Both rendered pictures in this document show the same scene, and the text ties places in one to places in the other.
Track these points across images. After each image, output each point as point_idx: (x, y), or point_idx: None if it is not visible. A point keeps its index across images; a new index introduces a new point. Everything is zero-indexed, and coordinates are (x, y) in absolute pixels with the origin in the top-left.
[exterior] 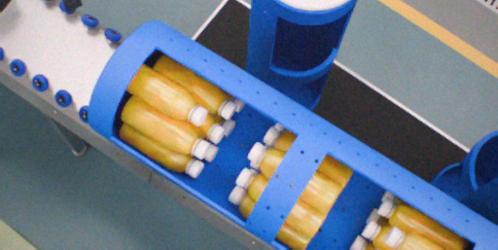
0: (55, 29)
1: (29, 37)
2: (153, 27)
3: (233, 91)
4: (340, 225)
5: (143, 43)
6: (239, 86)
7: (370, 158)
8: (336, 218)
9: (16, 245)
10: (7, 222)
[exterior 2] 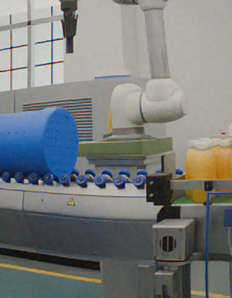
0: (127, 188)
1: (145, 186)
2: (43, 115)
3: (6, 113)
4: None
5: (47, 109)
6: (4, 116)
7: None
8: None
9: (108, 142)
10: (120, 155)
